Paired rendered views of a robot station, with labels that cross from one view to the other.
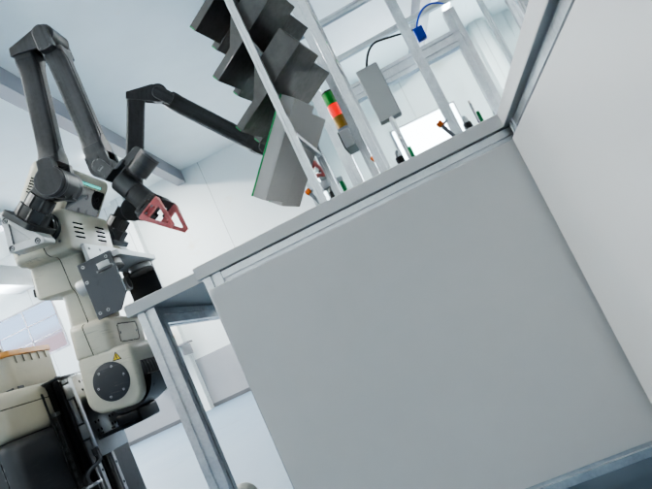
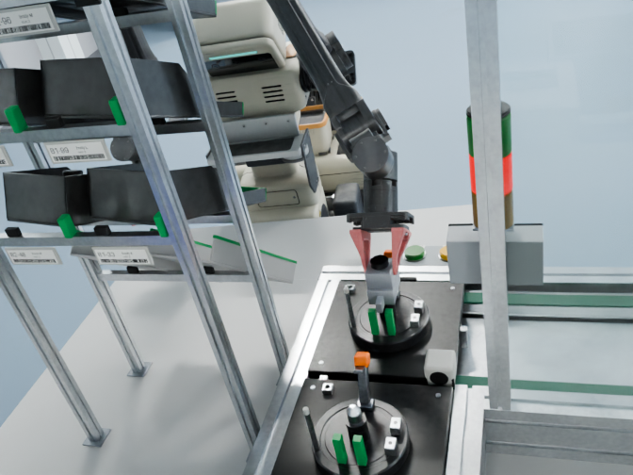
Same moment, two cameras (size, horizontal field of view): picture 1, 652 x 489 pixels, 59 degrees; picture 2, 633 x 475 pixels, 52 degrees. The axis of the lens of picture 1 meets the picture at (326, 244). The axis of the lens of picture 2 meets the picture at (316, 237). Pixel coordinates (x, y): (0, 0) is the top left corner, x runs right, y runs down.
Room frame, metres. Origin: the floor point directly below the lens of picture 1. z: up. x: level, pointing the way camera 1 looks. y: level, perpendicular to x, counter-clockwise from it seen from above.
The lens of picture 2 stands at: (2.05, -0.96, 1.73)
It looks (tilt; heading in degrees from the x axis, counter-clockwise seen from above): 33 degrees down; 101
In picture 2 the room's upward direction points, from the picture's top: 13 degrees counter-clockwise
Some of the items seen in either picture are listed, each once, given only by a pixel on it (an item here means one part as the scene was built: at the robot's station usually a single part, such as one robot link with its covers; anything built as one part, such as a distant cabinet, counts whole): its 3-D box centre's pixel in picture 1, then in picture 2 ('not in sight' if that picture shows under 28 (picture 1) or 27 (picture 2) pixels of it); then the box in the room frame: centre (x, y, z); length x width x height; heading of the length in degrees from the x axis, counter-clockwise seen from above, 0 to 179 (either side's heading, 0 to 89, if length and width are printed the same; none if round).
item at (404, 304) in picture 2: not in sight; (388, 319); (1.97, -0.10, 0.98); 0.14 x 0.14 x 0.02
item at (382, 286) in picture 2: (328, 177); (381, 280); (1.97, -0.11, 1.08); 0.08 x 0.04 x 0.07; 79
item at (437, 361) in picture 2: not in sight; (440, 368); (2.05, -0.21, 0.97); 0.05 x 0.05 x 0.04; 79
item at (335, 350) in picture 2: not in sight; (390, 328); (1.97, -0.10, 0.96); 0.24 x 0.24 x 0.02; 79
